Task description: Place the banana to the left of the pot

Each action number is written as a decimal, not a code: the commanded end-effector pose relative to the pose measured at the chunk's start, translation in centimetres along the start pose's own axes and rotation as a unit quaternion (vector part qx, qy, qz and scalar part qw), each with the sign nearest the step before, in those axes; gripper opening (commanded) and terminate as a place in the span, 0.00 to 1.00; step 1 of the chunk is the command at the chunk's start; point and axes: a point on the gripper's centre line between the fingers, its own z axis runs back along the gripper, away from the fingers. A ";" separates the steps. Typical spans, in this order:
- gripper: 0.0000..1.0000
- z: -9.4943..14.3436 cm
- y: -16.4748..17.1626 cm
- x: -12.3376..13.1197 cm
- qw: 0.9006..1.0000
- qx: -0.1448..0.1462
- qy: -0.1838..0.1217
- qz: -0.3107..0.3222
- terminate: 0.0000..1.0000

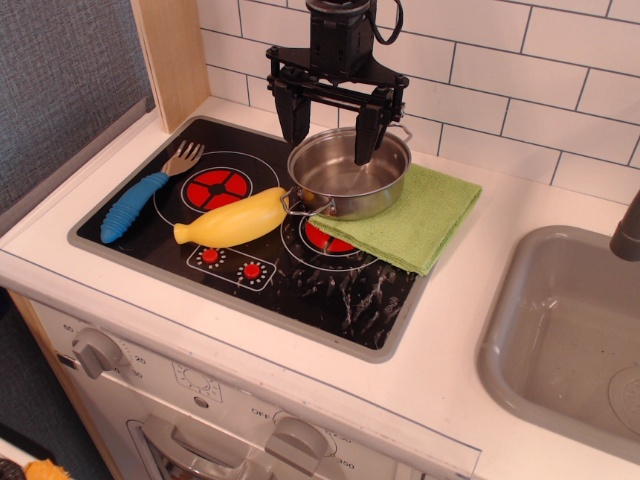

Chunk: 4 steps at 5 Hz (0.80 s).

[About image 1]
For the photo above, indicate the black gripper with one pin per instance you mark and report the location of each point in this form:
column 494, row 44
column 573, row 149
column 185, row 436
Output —
column 338, row 68

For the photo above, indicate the stainless steel pot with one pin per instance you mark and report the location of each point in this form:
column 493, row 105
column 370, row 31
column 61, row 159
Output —
column 328, row 182

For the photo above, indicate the green cloth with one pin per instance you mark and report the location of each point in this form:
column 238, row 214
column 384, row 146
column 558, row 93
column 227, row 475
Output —
column 411, row 234

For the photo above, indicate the black toy stove top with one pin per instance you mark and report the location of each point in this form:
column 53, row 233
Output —
column 311, row 284

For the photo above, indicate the right red stove button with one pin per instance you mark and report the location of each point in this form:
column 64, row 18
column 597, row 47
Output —
column 252, row 271

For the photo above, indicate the red stove button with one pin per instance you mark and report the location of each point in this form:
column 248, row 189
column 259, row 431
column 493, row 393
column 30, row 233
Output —
column 210, row 256
column 252, row 271

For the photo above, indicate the left red stove button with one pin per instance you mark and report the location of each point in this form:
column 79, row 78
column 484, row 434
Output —
column 210, row 256

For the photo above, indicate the grey faucet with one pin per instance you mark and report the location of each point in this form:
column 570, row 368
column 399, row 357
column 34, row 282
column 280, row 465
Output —
column 625, row 242

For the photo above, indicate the grey sink basin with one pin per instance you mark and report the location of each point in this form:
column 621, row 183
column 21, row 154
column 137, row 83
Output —
column 561, row 348

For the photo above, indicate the grey right oven knob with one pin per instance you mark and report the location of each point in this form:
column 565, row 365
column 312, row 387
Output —
column 297, row 444

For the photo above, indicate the grey oven knob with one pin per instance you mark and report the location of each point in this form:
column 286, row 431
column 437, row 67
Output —
column 297, row 444
column 96, row 352

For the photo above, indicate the grey left oven knob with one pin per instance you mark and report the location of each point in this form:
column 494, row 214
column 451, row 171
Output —
column 96, row 352

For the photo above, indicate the orange plush toy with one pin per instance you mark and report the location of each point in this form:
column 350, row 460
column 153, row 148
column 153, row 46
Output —
column 45, row 470

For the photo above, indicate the fork with blue handle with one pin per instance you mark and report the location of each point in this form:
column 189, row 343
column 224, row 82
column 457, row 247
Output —
column 123, row 213

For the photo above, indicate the wooden side post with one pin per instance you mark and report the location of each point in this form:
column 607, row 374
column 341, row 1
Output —
column 171, row 41

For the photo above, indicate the silver oven door handle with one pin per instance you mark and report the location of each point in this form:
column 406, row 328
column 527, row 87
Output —
column 190, row 450

